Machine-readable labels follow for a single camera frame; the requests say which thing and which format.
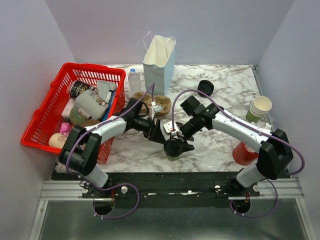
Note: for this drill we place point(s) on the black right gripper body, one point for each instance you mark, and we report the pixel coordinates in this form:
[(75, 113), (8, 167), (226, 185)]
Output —
[(187, 132)]

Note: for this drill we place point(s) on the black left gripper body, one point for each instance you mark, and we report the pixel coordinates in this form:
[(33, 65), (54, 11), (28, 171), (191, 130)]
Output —
[(150, 134)]

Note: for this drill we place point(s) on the black cup lid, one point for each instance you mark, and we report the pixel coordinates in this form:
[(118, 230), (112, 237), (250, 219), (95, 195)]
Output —
[(172, 148)]

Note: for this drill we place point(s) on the green paper cup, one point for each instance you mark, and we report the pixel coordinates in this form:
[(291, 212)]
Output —
[(171, 157)]

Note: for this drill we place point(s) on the brown pulp cup carrier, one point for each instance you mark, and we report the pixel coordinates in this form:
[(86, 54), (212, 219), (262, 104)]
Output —
[(163, 101)]

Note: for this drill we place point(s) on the stack of green paper cups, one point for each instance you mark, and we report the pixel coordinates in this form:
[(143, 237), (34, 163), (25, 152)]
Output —
[(258, 108)]

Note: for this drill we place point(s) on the light blue paper bag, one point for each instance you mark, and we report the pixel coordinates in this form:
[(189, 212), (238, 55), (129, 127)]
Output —
[(159, 63)]

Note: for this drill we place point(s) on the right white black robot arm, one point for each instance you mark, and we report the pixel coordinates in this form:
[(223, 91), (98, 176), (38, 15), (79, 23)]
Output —
[(273, 148)]

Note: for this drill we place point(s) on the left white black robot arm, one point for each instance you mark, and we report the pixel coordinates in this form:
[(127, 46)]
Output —
[(82, 146)]

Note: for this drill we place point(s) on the stack of black lids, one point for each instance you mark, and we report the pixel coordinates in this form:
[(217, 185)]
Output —
[(205, 86)]

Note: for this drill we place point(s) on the clear plastic water bottle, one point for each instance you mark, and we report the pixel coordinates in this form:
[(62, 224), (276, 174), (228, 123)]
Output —
[(134, 81)]

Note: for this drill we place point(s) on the blue flat package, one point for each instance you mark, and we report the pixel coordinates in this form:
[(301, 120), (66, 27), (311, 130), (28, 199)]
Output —
[(110, 97)]

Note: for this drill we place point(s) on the red cup holder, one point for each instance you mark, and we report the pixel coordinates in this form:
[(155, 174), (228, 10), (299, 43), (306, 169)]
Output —
[(243, 156)]

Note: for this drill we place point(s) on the grey printed pouch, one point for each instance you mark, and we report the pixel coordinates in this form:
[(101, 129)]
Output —
[(90, 105)]

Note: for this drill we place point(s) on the grey crumpled bag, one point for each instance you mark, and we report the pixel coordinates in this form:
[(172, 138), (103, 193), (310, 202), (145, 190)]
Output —
[(103, 88)]

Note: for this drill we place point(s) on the brown round package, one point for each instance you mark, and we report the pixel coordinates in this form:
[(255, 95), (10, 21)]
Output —
[(89, 123)]

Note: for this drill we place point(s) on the green round pouch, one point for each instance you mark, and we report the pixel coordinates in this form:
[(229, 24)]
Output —
[(78, 116)]

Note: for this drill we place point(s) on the pink small box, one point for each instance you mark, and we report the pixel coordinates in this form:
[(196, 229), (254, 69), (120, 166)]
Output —
[(65, 128)]

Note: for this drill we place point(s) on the black snack can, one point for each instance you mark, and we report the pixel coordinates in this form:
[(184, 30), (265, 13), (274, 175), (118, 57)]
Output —
[(78, 87)]

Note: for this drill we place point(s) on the beige round bun toy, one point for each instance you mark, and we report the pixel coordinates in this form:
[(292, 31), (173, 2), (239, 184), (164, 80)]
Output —
[(57, 140)]

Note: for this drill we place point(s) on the red plastic basket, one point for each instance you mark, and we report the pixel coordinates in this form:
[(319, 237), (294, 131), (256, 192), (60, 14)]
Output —
[(47, 120)]

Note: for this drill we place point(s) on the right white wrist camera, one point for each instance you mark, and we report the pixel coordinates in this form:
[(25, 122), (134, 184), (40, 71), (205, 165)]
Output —
[(171, 129)]

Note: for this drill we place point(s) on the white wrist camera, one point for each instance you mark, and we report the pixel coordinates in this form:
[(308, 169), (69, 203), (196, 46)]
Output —
[(171, 129), (153, 109)]

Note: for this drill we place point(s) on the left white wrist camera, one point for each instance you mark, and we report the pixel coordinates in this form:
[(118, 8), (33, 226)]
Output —
[(153, 109)]

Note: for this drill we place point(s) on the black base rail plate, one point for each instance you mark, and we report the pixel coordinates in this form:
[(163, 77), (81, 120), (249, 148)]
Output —
[(167, 190)]

